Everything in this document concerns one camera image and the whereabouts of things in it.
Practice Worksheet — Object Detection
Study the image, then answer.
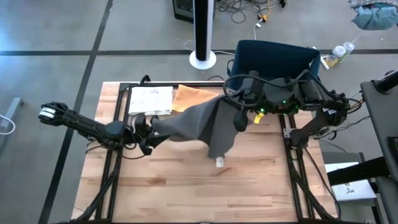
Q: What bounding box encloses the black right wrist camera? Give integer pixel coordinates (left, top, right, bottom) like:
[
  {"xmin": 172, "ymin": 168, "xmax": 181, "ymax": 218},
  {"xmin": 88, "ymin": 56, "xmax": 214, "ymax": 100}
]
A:
[{"xmin": 233, "ymin": 109, "xmax": 250, "ymax": 133}]

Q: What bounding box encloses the black floor box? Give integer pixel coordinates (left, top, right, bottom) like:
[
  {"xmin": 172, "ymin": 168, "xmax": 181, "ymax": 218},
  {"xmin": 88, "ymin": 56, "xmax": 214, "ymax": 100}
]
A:
[{"xmin": 172, "ymin": 0, "xmax": 195, "ymax": 24}]

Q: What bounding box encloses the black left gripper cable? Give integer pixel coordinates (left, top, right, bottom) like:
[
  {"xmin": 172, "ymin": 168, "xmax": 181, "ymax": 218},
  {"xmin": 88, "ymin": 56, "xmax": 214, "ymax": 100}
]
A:
[{"xmin": 121, "ymin": 144, "xmax": 147, "ymax": 161}]

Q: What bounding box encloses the white wipes container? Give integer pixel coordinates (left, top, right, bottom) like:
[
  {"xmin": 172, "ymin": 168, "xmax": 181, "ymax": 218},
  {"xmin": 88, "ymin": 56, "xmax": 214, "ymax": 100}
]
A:
[{"xmin": 325, "ymin": 45, "xmax": 346, "ymax": 68}]

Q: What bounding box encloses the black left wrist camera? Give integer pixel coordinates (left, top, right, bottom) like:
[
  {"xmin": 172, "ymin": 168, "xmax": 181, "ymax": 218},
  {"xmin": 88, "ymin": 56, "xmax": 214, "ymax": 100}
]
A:
[{"xmin": 139, "ymin": 139, "xmax": 154, "ymax": 156}]

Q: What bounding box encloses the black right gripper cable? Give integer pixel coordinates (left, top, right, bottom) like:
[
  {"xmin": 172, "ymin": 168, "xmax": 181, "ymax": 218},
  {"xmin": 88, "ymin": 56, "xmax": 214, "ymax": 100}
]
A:
[{"xmin": 223, "ymin": 68, "xmax": 326, "ymax": 109}]

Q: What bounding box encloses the black side cable bundle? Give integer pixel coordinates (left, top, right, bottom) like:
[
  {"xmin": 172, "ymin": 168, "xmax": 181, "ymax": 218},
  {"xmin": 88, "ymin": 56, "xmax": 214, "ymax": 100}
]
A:
[{"xmin": 310, "ymin": 90, "xmax": 371, "ymax": 141}]

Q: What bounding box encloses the white looped floor cable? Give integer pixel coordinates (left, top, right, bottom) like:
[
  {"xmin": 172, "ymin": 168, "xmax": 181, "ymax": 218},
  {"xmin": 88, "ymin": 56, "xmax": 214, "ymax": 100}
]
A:
[{"xmin": 0, "ymin": 114, "xmax": 16, "ymax": 136}]

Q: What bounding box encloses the white paper sheet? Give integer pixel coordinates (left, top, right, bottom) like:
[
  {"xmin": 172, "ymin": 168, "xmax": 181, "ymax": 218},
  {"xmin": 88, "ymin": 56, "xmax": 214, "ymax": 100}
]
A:
[{"xmin": 324, "ymin": 161, "xmax": 377, "ymax": 202}]

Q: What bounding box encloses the white power plug cable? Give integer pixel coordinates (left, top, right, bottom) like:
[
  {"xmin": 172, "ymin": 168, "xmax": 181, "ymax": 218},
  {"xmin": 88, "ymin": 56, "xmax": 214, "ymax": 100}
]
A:
[{"xmin": 254, "ymin": 17, "xmax": 264, "ymax": 44}]

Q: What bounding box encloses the black floor cable tangle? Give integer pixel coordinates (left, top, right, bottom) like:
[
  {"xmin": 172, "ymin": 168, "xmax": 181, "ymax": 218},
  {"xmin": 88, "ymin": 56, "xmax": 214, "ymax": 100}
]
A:
[{"xmin": 214, "ymin": 0, "xmax": 289, "ymax": 24}]

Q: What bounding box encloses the black aluminium table frame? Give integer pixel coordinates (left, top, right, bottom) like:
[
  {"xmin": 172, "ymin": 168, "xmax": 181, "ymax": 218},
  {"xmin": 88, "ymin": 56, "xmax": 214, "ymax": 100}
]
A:
[{"xmin": 73, "ymin": 74, "xmax": 341, "ymax": 224}]

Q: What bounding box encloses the yellow towel with white tags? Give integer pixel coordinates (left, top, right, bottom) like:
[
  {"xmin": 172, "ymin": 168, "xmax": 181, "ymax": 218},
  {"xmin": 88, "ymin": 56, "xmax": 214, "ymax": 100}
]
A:
[{"xmin": 172, "ymin": 84, "xmax": 220, "ymax": 113}]

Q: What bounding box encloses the grey metal stand leg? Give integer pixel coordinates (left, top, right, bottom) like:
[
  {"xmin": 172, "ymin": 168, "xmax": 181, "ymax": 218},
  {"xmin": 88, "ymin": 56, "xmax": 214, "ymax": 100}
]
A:
[{"xmin": 0, "ymin": 97, "xmax": 25, "ymax": 134}]

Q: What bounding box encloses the grey towel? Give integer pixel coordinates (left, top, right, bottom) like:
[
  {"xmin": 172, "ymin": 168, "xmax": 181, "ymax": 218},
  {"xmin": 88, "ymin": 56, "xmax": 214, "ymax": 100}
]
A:
[{"xmin": 151, "ymin": 95, "xmax": 250, "ymax": 169}]

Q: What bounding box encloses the clear plastic container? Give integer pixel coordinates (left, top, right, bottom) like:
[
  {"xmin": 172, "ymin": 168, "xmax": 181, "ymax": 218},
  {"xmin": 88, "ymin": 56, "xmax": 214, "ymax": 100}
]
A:
[{"xmin": 341, "ymin": 42, "xmax": 356, "ymax": 63}]

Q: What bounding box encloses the navy white striped fabric basket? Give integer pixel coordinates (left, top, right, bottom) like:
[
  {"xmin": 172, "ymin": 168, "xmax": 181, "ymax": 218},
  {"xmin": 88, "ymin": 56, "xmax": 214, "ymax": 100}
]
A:
[{"xmin": 226, "ymin": 39, "xmax": 322, "ymax": 94}]

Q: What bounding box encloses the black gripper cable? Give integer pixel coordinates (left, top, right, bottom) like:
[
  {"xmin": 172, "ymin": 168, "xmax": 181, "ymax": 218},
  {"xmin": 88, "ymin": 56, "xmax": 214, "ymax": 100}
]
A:
[
  {"xmin": 223, "ymin": 68, "xmax": 326, "ymax": 109},
  {"xmin": 121, "ymin": 144, "xmax": 147, "ymax": 161}
]

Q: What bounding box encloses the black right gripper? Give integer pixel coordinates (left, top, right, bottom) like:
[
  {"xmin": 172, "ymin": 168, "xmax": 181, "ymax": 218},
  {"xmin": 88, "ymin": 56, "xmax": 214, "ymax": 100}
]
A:
[{"xmin": 231, "ymin": 70, "xmax": 272, "ymax": 114}]

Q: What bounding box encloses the blue crumpled cloth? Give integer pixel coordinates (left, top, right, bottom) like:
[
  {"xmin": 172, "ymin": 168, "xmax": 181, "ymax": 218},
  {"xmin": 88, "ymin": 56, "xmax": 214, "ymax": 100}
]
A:
[{"xmin": 351, "ymin": 4, "xmax": 398, "ymax": 31}]

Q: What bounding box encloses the white checked towel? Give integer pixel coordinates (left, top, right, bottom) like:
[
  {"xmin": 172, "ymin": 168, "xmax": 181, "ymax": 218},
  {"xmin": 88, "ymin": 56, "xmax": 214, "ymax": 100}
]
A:
[{"xmin": 128, "ymin": 86, "xmax": 174, "ymax": 116}]

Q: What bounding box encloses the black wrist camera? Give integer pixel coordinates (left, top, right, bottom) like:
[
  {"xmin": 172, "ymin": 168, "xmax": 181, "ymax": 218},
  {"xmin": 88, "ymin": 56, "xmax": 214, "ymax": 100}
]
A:
[
  {"xmin": 139, "ymin": 139, "xmax": 154, "ymax": 156},
  {"xmin": 233, "ymin": 109, "xmax": 250, "ymax": 133}
]

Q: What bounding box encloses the white black tower fan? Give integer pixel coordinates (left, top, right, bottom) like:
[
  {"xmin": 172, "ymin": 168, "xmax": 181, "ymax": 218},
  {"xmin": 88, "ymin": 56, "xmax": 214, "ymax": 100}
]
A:
[{"xmin": 188, "ymin": 0, "xmax": 217, "ymax": 71}]

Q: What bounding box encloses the dark grey desk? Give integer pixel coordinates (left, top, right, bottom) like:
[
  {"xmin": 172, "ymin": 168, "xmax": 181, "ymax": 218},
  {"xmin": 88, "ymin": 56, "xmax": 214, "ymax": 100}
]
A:
[{"xmin": 359, "ymin": 70, "xmax": 398, "ymax": 224}]

